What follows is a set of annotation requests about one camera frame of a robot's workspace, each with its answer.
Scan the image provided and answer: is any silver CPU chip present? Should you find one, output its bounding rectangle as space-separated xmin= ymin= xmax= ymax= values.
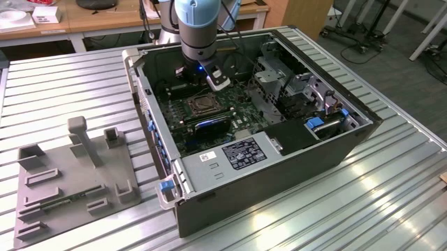
xmin=194 ymin=97 xmax=215 ymax=110

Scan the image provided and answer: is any metal socket cover frame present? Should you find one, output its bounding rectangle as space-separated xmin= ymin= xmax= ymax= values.
xmin=187 ymin=92 xmax=220 ymax=116

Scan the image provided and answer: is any CPU socket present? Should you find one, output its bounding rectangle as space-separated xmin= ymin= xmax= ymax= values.
xmin=186 ymin=93 xmax=228 ymax=116

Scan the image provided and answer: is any black graphics card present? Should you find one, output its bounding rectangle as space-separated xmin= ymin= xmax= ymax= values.
xmin=188 ymin=116 xmax=234 ymax=140

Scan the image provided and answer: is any metal drive cage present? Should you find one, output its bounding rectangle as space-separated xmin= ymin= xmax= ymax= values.
xmin=250 ymin=40 xmax=318 ymax=122

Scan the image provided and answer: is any green motherboard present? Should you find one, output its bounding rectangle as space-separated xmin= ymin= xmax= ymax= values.
xmin=155 ymin=78 xmax=280 ymax=155

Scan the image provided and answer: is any wooden desk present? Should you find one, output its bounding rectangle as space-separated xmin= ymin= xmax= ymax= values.
xmin=0 ymin=0 xmax=272 ymax=53

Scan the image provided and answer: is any grey power supply unit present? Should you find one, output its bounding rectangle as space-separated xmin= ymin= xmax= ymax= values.
xmin=178 ymin=130 xmax=284 ymax=193

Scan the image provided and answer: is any wooden cabinet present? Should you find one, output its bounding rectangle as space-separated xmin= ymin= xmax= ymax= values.
xmin=282 ymin=0 xmax=335 ymax=42

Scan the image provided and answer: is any black round stand base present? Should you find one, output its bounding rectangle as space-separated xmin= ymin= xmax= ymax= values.
xmin=76 ymin=0 xmax=116 ymax=9

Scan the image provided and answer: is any blue disk carrier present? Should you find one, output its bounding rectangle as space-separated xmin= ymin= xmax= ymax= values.
xmin=303 ymin=117 xmax=325 ymax=131

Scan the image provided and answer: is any blue case latch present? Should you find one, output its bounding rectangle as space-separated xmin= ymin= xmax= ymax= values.
xmin=158 ymin=180 xmax=175 ymax=195

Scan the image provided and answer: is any white cardboard box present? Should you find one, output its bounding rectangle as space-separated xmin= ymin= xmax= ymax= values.
xmin=31 ymin=6 xmax=63 ymax=25

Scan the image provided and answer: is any grey parts rack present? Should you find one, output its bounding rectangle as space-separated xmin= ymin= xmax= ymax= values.
xmin=14 ymin=116 xmax=143 ymax=248

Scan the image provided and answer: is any red packet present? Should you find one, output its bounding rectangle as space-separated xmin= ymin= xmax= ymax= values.
xmin=26 ymin=0 xmax=59 ymax=7

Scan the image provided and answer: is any black and grey PC case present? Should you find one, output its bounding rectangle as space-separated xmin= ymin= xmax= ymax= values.
xmin=122 ymin=25 xmax=383 ymax=238

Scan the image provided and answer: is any white round plate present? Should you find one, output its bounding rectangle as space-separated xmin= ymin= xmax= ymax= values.
xmin=0 ymin=9 xmax=36 ymax=30

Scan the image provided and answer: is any black wheeled stand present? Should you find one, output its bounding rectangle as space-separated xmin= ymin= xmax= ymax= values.
xmin=320 ymin=0 xmax=391 ymax=55

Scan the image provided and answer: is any green RAM stick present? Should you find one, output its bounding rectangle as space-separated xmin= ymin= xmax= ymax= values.
xmin=38 ymin=192 xmax=88 ymax=210

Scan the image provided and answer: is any white table frame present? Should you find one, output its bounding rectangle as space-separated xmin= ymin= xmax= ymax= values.
xmin=407 ymin=0 xmax=447 ymax=62

